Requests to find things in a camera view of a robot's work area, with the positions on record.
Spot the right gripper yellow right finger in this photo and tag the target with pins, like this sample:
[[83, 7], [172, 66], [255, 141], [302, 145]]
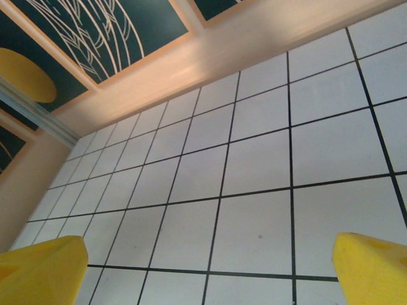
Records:
[[372, 273]]

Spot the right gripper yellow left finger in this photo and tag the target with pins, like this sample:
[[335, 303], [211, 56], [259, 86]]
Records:
[[41, 273]]

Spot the aluminium frame post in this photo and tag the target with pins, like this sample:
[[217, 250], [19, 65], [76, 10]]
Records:
[[38, 119]]

